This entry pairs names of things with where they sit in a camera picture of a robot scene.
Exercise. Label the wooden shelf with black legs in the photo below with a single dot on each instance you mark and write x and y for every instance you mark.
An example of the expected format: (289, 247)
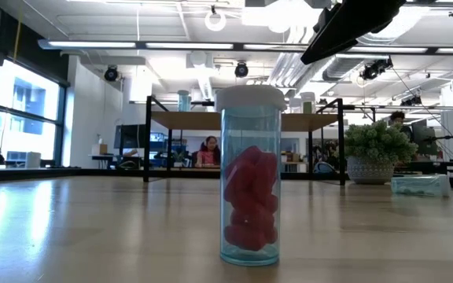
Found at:
(191, 120)

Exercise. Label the white ceiling ducts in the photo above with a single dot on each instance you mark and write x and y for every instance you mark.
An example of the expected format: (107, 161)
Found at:
(289, 67)

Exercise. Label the black ceiling spotlight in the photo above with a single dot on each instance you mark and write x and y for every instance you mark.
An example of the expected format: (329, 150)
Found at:
(111, 73)
(241, 70)
(376, 68)

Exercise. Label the cardboard box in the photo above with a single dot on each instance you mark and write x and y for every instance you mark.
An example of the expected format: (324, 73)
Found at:
(100, 149)

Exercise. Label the person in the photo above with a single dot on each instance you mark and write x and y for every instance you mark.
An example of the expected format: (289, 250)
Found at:
(399, 120)
(209, 151)

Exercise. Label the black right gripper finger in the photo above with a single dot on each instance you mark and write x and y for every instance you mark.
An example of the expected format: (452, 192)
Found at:
(324, 19)
(356, 23)

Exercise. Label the potted green succulent plant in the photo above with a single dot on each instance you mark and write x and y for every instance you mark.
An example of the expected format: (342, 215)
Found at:
(376, 141)

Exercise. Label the long ceiling light bar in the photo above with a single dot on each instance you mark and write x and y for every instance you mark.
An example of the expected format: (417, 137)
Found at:
(93, 44)

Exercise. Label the large glass window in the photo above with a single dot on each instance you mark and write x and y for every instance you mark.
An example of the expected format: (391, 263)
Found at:
(26, 98)

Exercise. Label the black computer monitor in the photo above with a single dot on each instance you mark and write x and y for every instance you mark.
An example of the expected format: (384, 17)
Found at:
(130, 135)
(425, 135)

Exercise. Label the grey ventilation duct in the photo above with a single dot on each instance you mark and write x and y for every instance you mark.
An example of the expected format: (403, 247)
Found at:
(338, 68)

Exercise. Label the clear bottle grey pills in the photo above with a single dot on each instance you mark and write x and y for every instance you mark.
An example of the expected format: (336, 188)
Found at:
(295, 106)

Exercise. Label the green medicine bottle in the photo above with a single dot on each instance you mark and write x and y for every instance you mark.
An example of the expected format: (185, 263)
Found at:
(419, 185)

